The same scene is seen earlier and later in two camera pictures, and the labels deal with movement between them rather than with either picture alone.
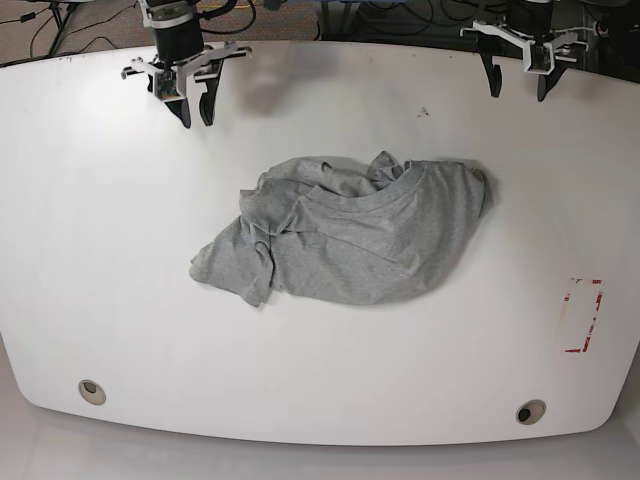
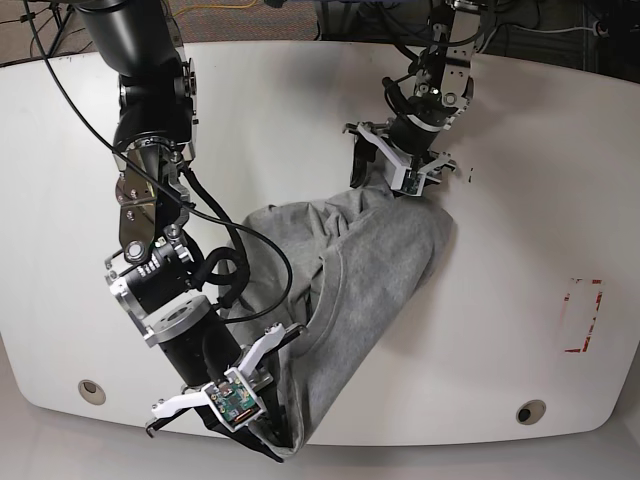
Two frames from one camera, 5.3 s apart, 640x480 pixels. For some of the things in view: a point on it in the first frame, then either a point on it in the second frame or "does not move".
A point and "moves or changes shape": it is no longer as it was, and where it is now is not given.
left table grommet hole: x=92 y=392 does not move
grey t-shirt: x=326 y=231 moves or changes shape
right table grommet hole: x=530 y=411 does not move
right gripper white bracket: x=175 y=81 -> x=266 y=401
